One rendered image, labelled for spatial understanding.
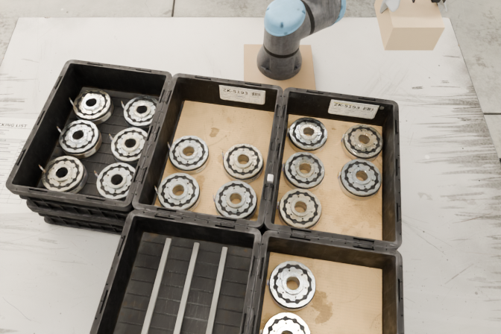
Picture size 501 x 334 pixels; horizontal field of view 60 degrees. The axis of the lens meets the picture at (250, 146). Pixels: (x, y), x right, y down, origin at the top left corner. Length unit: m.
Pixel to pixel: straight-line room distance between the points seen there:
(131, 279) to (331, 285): 0.45
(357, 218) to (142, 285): 0.53
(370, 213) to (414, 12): 0.49
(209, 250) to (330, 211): 0.31
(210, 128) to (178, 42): 0.49
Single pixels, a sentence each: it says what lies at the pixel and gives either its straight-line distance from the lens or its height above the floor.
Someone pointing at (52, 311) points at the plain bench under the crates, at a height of 0.70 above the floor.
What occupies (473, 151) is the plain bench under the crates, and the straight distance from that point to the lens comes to 1.47.
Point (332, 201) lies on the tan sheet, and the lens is 1.11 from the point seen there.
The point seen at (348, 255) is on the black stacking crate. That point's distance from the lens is 1.01.
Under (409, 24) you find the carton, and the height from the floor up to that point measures 1.12.
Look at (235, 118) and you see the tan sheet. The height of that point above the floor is 0.83.
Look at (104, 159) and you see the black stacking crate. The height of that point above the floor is 0.83.
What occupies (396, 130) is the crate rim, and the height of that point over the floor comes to 0.92.
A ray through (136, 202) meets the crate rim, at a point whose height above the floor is 0.93.
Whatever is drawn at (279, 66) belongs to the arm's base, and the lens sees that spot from 1.40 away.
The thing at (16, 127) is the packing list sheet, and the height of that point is 0.70.
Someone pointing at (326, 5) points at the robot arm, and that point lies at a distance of 1.37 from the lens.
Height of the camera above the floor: 1.83
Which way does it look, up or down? 59 degrees down
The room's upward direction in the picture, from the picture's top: 1 degrees clockwise
